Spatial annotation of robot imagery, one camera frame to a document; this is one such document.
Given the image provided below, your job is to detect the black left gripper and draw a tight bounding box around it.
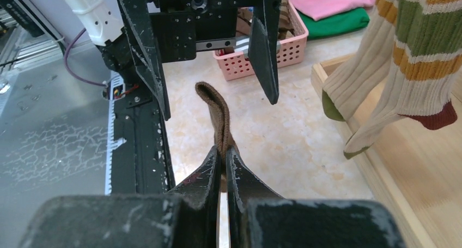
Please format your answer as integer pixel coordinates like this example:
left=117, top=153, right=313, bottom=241
left=117, top=0, right=281, bottom=120

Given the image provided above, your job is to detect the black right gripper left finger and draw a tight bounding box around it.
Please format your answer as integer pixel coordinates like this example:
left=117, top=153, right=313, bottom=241
left=19, top=146, right=221, bottom=247

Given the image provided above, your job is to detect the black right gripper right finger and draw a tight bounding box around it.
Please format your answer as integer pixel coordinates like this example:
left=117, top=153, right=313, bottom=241
left=226, top=148, right=406, bottom=247

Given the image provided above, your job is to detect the brown beige striped sock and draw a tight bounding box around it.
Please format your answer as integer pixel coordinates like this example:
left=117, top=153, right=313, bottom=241
left=195, top=82, right=239, bottom=192

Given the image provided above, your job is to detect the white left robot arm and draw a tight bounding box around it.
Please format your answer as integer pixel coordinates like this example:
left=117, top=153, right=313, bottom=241
left=64, top=0, right=281, bottom=120

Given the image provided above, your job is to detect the pink perforated basket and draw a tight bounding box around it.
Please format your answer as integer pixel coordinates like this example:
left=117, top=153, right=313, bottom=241
left=213, top=2, right=308, bottom=81

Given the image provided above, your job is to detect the green cloth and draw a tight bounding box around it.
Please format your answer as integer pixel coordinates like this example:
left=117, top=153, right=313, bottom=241
left=298, top=8, right=370, bottom=40

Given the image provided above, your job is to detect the wooden rack base tray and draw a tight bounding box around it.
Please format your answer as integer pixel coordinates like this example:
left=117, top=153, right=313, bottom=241
left=311, top=53, right=462, bottom=248

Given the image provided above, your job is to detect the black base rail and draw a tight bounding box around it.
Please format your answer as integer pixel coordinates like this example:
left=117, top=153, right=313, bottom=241
left=107, top=86, right=175, bottom=194

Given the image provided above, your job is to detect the white cable duct strip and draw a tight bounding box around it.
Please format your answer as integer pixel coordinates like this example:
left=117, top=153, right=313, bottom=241
left=105, top=72, right=127, bottom=197

